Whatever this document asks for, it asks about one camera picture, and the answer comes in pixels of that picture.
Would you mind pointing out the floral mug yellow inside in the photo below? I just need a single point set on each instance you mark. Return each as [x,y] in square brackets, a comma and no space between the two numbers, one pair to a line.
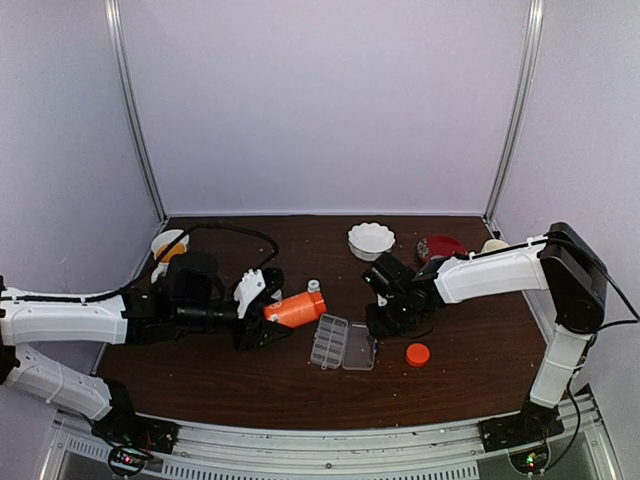
[165,247]

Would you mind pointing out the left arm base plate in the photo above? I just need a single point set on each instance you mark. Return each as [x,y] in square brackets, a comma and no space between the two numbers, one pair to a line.
[145,434]

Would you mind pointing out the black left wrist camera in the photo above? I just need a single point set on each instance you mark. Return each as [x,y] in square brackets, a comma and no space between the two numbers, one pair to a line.
[258,283]

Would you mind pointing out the clear plastic pill organizer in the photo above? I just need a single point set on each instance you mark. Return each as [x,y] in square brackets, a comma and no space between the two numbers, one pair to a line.
[339,343]

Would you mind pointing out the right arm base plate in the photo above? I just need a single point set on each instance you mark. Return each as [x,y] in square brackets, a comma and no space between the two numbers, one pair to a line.
[516,430]

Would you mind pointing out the white fluted ceramic bowl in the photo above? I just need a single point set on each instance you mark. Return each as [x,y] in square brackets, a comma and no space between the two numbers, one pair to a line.
[367,241]

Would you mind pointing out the aluminium frame post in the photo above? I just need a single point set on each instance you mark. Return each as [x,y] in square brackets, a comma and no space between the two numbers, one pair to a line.
[117,38]
[529,60]

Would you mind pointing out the orange bottle cap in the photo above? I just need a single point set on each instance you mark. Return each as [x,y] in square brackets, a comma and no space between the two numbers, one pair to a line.
[417,355]

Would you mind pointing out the aluminium frame post left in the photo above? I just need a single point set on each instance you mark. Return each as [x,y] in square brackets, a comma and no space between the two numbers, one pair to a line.
[117,38]

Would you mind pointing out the cream ribbed ceramic mug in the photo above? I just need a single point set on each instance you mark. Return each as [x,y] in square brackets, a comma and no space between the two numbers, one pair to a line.
[492,245]

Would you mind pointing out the orange pill bottle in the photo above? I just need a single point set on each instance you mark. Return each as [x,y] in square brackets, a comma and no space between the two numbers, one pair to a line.
[298,310]

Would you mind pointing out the small white pill bottle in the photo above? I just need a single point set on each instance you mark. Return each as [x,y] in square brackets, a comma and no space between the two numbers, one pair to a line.
[313,286]

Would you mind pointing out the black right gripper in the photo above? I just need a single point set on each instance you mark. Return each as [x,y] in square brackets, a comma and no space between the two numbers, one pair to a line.
[377,327]

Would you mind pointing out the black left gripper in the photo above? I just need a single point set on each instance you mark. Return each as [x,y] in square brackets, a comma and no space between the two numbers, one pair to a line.
[253,336]

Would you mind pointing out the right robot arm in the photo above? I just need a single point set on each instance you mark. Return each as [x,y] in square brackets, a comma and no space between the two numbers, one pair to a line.
[558,263]

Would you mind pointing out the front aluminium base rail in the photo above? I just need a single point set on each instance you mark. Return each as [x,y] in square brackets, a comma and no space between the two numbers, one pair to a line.
[454,450]

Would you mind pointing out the red floral saucer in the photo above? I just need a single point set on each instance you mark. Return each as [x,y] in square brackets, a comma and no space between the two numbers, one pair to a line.
[436,246]

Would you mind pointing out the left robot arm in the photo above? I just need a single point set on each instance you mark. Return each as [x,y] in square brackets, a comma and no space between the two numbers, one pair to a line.
[189,297]

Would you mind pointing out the aluminium frame post right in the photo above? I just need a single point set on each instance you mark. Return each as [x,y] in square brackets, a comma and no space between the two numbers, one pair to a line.
[529,60]

